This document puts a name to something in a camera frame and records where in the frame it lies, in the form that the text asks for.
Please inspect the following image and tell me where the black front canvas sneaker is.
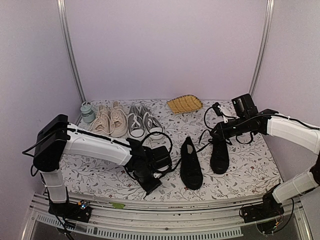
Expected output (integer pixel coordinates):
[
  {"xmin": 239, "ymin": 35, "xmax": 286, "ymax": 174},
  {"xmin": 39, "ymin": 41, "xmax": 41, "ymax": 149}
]
[{"xmin": 178, "ymin": 136, "xmax": 204, "ymax": 191}]

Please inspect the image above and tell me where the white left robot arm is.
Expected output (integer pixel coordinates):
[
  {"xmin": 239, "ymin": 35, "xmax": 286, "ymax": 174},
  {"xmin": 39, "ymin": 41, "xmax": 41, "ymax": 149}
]
[{"xmin": 22, "ymin": 114, "xmax": 173, "ymax": 223}]

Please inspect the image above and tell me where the grey sneaker right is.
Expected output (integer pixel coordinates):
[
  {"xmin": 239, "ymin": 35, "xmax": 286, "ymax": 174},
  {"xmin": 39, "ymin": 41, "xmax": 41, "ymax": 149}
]
[{"xmin": 140, "ymin": 104, "xmax": 163, "ymax": 140}]

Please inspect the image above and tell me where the green tape piece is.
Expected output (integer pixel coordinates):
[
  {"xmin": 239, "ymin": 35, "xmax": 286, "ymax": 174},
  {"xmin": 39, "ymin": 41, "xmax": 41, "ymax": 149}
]
[{"xmin": 110, "ymin": 202, "xmax": 125, "ymax": 209}]

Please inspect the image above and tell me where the grey sneaker left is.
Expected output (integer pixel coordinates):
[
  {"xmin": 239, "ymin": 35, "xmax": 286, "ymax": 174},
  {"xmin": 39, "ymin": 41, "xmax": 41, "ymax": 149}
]
[{"xmin": 127, "ymin": 104, "xmax": 146, "ymax": 141}]

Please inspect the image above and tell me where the grey sneaker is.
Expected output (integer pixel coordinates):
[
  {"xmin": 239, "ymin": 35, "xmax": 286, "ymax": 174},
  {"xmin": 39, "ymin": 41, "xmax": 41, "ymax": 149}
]
[
  {"xmin": 127, "ymin": 104, "xmax": 146, "ymax": 141},
  {"xmin": 140, "ymin": 104, "xmax": 163, "ymax": 140}
]

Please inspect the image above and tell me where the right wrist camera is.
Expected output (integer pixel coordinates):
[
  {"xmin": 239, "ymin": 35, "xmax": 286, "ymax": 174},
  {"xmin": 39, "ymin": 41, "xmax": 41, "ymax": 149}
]
[{"xmin": 212, "ymin": 102, "xmax": 233, "ymax": 123}]

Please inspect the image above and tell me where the black canvas sneaker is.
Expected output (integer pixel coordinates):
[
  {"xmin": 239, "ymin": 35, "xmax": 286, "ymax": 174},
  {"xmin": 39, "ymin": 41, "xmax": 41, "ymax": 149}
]
[
  {"xmin": 197, "ymin": 129, "xmax": 230, "ymax": 175},
  {"xmin": 178, "ymin": 136, "xmax": 204, "ymax": 191}
]

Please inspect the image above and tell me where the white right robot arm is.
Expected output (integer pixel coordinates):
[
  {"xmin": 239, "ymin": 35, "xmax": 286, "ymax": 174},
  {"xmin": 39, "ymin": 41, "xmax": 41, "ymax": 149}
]
[{"xmin": 209, "ymin": 93, "xmax": 320, "ymax": 223}]

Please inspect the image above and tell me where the beige sneaker right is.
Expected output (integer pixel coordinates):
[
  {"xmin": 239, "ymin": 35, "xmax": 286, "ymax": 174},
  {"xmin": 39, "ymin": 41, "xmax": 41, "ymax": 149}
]
[{"xmin": 110, "ymin": 101, "xmax": 128, "ymax": 138}]

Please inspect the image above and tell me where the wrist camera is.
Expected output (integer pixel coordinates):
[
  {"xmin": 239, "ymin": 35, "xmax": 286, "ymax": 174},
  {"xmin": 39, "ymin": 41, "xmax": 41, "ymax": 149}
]
[
  {"xmin": 153, "ymin": 172, "xmax": 164, "ymax": 179},
  {"xmin": 212, "ymin": 102, "xmax": 233, "ymax": 123}
]

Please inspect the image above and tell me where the beige sneaker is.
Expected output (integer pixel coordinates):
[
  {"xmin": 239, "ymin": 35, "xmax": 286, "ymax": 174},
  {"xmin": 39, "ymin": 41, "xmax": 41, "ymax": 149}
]
[
  {"xmin": 88, "ymin": 105, "xmax": 114, "ymax": 136},
  {"xmin": 110, "ymin": 101, "xmax": 128, "ymax": 138}
]

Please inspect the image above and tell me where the aluminium frame post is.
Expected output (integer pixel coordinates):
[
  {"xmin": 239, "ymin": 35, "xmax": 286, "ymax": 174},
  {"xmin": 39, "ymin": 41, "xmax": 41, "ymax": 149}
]
[
  {"xmin": 248, "ymin": 0, "xmax": 275, "ymax": 98},
  {"xmin": 56, "ymin": 0, "xmax": 87, "ymax": 103}
]

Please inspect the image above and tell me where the pale green small jar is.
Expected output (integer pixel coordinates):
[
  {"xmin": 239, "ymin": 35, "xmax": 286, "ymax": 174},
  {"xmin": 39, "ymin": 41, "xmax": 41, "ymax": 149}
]
[{"xmin": 80, "ymin": 101, "xmax": 96, "ymax": 124}]

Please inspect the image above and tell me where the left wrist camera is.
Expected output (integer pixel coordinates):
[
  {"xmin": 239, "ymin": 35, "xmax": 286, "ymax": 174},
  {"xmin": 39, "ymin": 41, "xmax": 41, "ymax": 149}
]
[{"xmin": 153, "ymin": 172, "xmax": 164, "ymax": 179}]

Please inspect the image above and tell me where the woven bamboo tray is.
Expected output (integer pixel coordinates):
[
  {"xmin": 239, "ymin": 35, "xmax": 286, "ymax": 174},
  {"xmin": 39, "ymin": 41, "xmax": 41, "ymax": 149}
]
[{"xmin": 166, "ymin": 94, "xmax": 203, "ymax": 115}]

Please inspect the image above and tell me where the aluminium front rail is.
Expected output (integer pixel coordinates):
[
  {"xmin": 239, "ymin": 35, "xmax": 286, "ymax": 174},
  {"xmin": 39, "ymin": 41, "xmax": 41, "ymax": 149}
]
[{"xmin": 21, "ymin": 192, "xmax": 313, "ymax": 240}]

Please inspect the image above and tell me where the aluminium frame post right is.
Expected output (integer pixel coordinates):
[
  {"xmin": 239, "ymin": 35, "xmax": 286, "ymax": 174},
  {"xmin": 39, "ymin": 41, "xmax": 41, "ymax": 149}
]
[{"xmin": 248, "ymin": 0, "xmax": 275, "ymax": 98}]

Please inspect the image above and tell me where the aluminium frame post left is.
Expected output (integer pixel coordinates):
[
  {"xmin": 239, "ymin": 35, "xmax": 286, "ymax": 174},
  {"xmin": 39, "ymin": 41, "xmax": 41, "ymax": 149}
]
[{"xmin": 56, "ymin": 0, "xmax": 87, "ymax": 103}]

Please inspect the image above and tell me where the floral tablecloth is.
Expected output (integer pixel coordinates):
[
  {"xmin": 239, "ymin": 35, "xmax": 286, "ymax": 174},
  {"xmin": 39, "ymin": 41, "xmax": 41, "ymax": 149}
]
[{"xmin": 60, "ymin": 99, "xmax": 282, "ymax": 202}]

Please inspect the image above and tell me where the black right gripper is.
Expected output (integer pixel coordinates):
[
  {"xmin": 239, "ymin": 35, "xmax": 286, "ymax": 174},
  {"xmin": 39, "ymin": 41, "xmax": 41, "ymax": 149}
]
[{"xmin": 210, "ymin": 115, "xmax": 250, "ymax": 141}]

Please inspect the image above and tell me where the beige sneaker left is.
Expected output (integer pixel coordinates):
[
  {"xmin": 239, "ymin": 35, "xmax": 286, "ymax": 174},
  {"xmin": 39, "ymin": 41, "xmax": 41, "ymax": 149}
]
[{"xmin": 88, "ymin": 105, "xmax": 114, "ymax": 136}]

